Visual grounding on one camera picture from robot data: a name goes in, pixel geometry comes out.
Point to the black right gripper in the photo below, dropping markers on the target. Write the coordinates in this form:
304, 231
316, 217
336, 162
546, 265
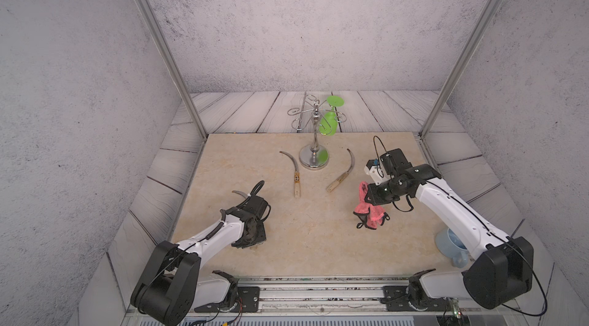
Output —
372, 197

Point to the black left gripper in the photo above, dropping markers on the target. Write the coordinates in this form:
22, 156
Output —
261, 240

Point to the pink fluffy rag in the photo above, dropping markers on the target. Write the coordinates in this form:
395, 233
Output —
378, 215

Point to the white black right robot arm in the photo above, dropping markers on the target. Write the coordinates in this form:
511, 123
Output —
503, 265

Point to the chrome glass holder stand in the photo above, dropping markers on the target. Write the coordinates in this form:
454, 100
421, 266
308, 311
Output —
313, 156

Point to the light blue ceramic mug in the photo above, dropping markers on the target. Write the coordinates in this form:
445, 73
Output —
450, 245

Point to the green plastic goblet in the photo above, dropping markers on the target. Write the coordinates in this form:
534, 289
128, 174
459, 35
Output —
329, 121

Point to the aluminium mounting rail base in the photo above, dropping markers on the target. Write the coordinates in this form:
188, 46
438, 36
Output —
342, 300

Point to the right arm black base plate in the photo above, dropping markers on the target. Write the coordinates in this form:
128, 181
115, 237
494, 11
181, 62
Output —
400, 299

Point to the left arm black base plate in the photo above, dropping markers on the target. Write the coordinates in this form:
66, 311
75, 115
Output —
243, 298

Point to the right aluminium frame post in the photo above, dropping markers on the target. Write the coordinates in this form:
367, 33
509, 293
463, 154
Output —
487, 14

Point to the aluminium frame post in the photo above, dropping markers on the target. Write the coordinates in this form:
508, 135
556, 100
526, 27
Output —
147, 13
487, 14

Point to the left aluminium frame post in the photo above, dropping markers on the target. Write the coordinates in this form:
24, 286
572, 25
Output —
147, 13

